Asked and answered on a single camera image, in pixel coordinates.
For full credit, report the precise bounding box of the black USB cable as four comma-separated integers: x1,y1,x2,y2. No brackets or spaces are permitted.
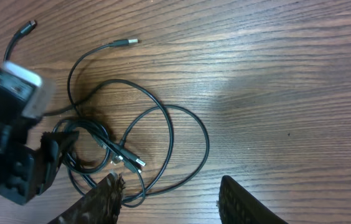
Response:
43,78,210,208
2,19,140,116

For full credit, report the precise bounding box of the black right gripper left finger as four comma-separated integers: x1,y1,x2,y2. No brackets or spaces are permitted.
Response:
49,172,125,224

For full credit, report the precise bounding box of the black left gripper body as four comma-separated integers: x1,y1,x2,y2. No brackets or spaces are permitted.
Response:
0,128,60,205

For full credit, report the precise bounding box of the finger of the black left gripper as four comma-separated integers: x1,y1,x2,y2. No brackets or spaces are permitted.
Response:
40,131,79,165

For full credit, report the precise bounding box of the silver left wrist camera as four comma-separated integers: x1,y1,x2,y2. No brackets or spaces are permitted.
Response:
0,60,56,124

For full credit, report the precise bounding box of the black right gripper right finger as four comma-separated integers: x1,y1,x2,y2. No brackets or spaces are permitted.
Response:
217,175,288,224

